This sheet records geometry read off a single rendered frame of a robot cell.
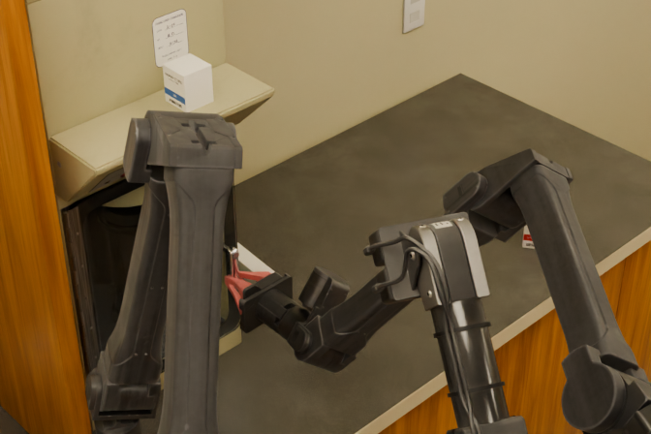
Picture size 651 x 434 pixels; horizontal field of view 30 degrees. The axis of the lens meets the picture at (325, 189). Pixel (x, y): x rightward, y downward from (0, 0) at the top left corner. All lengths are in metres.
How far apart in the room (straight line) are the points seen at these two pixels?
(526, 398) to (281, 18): 0.93
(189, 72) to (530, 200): 0.51
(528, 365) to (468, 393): 1.40
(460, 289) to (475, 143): 1.69
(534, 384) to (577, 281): 1.07
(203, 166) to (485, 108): 1.75
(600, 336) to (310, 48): 1.39
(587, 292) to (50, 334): 0.78
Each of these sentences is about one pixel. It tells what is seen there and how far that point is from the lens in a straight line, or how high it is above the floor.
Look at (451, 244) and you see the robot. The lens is 1.09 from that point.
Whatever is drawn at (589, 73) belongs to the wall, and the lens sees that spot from 3.62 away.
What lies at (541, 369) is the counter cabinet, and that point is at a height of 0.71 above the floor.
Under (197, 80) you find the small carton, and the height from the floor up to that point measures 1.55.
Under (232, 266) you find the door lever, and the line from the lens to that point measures 1.99.
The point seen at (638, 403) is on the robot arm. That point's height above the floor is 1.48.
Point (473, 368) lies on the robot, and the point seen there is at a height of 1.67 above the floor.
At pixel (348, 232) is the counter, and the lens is 2.46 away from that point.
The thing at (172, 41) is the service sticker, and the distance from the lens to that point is 1.80.
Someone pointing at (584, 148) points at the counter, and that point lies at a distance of 2.78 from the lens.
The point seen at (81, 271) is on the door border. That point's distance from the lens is 1.86.
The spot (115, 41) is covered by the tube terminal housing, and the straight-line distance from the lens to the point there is 1.73.
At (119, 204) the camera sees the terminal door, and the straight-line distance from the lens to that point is 1.84.
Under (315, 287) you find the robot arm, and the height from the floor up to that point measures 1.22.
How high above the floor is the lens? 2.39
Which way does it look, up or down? 34 degrees down
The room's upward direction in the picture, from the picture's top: straight up
